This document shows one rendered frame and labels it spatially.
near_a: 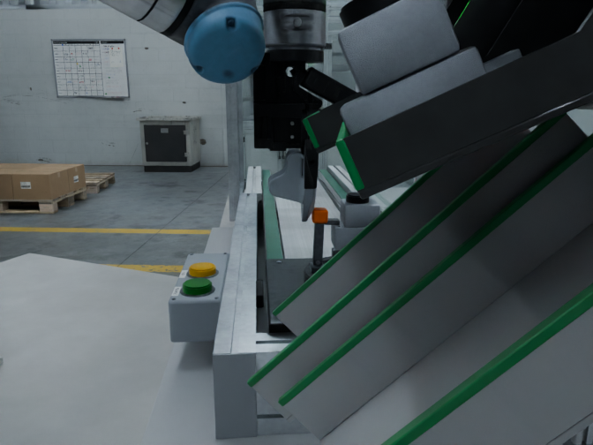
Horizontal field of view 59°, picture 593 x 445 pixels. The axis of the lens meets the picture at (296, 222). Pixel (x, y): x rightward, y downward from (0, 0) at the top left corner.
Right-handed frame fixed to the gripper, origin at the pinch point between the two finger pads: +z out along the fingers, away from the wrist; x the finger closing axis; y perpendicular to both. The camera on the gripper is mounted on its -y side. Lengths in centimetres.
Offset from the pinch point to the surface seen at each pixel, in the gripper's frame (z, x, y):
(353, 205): -1.2, 2.1, -5.4
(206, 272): 10.5, -6.7, 14.5
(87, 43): -84, -834, 271
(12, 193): 89, -481, 255
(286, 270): 10.3, -6.2, 2.7
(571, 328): -7, 50, -5
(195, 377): 21.4, 3.9, 15.3
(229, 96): -14, -82, 14
